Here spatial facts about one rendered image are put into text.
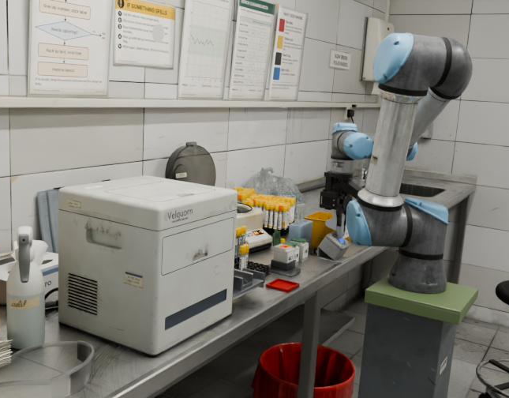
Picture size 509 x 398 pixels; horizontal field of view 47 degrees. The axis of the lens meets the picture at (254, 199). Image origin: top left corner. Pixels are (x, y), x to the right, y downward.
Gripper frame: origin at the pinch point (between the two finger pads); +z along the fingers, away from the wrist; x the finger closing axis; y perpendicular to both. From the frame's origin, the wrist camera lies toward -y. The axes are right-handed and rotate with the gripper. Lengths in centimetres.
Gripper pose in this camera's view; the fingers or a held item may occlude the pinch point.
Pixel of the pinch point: (342, 235)
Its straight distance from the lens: 189.9
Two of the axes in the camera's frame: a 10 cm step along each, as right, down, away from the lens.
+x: -5.1, 1.4, -8.5
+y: -8.6, -1.4, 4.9
